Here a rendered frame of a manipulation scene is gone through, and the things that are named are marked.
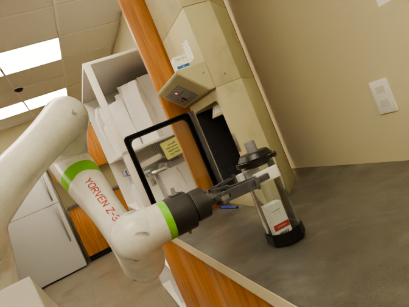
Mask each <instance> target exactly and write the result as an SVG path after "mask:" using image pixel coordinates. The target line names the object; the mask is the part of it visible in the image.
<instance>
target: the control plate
mask: <svg viewBox="0 0 409 307"><path fill-rule="evenodd" d="M178 90H180V91H181V92H179V91H178ZM176 93H177V94H176ZM189 94H190V96H189ZM187 95H188V97H187ZM197 96H198V95H197V94H195V93H193V92H191V91H189V90H186V89H184V88H182V87H180V86H177V87H176V88H175V89H174V90H173V91H172V92H171V93H170V94H169V95H168V96H167V97H166V98H168V99H170V100H172V101H174V102H176V103H178V104H181V105H183V106H185V105H186V104H188V103H189V102H190V101H191V100H193V99H194V98H196V97H197ZM182 97H183V98H185V97H187V98H186V99H187V101H185V100H183V99H182ZM180 100H182V101H184V102H181V101H180ZM179 102H181V103H179Z"/></svg>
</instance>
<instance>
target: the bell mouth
mask: <svg viewBox="0 0 409 307"><path fill-rule="evenodd" d="M222 115H223V113H222V110H221V108H220V106H219V104H218V102H216V103H214V104H213V106H212V118H213V119H214V118H217V117H219V116H222Z"/></svg>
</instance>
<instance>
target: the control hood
mask: <svg viewBox="0 0 409 307"><path fill-rule="evenodd" d="M177 86H180V87H182V88H184V89H186V90H189V91H191V92H193V93H195V94H197V95H198V96H197V97H196V98H194V99H193V100H191V101H190V102H189V103H188V104H186V105H185V106H183V105H181V104H178V103H176V102H174V101H172V100H170V99H168V98H166V97H167V96H168V95H169V94H170V93H171V92H172V91H173V90H174V89H175V88H176V87H177ZM214 88H215V85H214V83H213V81H212V78H211V75H210V73H209V71H208V68H207V66H206V63H205V62H201V63H198V64H196V65H192V66H190V67H187V68H184V69H181V70H178V71H176V72H175V73H174V75H173V76H172V77H171V78H170V79H169V80H168V81H167V83H166V84H165V85H164V86H163V87H162V88H161V90H160V91H159V92H158V93H157V95H158V96H159V97H161V98H163V99H165V100H167V101H169V102H172V103H174V104H176V105H178V106H180V107H183V108H186V107H189V106H190V105H192V104H193V103H194V102H196V101H197V100H199V99H200V98H201V97H203V96H204V95H205V94H207V93H209V92H210V91H211V90H213V89H214Z"/></svg>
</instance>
